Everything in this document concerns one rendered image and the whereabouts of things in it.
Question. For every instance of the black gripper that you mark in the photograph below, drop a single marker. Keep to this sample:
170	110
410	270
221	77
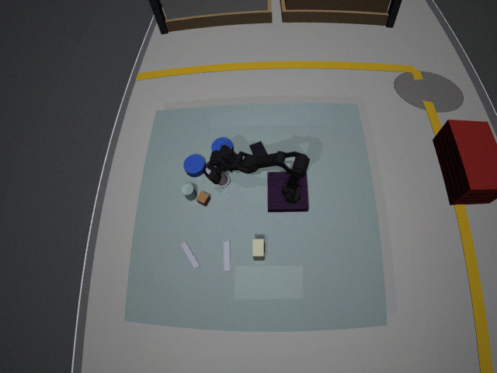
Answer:
215	174

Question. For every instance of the dark blue short cylinder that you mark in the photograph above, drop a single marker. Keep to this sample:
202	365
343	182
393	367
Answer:
221	141
194	165

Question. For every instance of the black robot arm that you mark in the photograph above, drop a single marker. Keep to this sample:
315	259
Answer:
251	164

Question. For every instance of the brown cube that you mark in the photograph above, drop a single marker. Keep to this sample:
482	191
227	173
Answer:
203	199

